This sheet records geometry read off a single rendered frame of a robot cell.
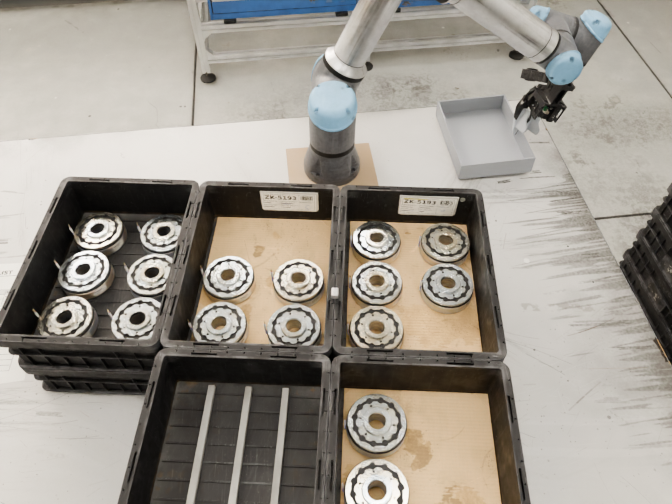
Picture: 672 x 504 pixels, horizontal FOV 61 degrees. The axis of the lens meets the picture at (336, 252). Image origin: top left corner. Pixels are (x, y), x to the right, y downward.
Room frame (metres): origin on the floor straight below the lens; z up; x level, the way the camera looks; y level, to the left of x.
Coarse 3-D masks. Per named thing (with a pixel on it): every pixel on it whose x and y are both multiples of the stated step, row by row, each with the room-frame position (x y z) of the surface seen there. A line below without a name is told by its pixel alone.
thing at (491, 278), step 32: (384, 192) 0.82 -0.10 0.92; (416, 192) 0.82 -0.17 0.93; (448, 192) 0.82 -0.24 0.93; (480, 192) 0.82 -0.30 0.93; (480, 224) 0.73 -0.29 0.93; (352, 352) 0.45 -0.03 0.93; (384, 352) 0.45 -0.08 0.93; (416, 352) 0.45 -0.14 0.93; (448, 352) 0.45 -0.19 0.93; (480, 352) 0.45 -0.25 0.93
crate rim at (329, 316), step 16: (336, 192) 0.82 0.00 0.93; (336, 208) 0.77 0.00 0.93; (192, 224) 0.73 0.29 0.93; (336, 224) 0.73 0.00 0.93; (192, 240) 0.69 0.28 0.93; (336, 240) 0.69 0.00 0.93; (336, 256) 0.65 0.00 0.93; (176, 288) 0.58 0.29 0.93; (176, 304) 0.54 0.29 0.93; (288, 352) 0.45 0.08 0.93; (304, 352) 0.45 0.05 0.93; (320, 352) 0.45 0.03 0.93
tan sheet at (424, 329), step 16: (352, 224) 0.82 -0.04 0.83; (400, 224) 0.82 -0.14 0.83; (416, 224) 0.82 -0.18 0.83; (432, 224) 0.82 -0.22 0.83; (416, 240) 0.77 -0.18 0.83; (352, 256) 0.73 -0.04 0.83; (400, 256) 0.73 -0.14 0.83; (416, 256) 0.73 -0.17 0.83; (352, 272) 0.68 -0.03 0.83; (400, 272) 0.68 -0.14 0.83; (416, 272) 0.68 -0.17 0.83; (416, 288) 0.64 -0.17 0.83; (448, 288) 0.64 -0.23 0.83; (352, 304) 0.60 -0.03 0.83; (400, 304) 0.60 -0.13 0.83; (416, 304) 0.60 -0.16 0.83; (416, 320) 0.57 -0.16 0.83; (432, 320) 0.57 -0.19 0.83; (448, 320) 0.57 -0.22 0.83; (464, 320) 0.57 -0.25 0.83; (416, 336) 0.53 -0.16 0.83; (432, 336) 0.53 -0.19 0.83; (448, 336) 0.53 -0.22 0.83; (464, 336) 0.53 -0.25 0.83
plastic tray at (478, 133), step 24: (504, 96) 1.35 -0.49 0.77; (456, 120) 1.31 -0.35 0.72; (480, 120) 1.31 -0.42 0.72; (504, 120) 1.30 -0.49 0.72; (456, 144) 1.21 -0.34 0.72; (480, 144) 1.20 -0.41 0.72; (504, 144) 1.20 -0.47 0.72; (528, 144) 1.15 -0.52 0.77; (456, 168) 1.10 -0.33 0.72; (480, 168) 1.08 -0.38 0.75; (504, 168) 1.09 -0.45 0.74; (528, 168) 1.10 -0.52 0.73
